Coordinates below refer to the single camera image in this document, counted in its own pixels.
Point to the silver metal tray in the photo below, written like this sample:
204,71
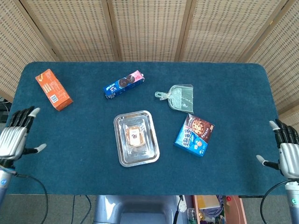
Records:
136,138

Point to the blue chocolate chip cookie box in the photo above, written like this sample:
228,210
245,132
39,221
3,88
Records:
194,135

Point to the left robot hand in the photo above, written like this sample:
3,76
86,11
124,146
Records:
14,137

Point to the clear plastic bottle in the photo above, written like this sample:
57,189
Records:
191,215

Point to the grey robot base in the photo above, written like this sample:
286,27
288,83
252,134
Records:
137,210

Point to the woven bamboo folding screen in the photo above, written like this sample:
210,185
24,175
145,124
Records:
149,30

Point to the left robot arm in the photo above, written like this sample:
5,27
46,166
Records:
3,184

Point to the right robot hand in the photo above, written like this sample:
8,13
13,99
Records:
288,154

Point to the small dustpan in clear bag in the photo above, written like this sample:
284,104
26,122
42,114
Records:
178,98

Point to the orange snack box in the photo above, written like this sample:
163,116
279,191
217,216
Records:
53,89

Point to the blue Oreo cookie box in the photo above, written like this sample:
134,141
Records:
123,85

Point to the pink box of clutter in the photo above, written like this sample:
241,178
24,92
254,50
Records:
217,208

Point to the clear plastic packet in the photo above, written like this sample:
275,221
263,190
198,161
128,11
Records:
135,137

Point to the teal table cloth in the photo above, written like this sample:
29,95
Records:
149,177

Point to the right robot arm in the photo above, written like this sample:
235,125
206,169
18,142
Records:
294,203

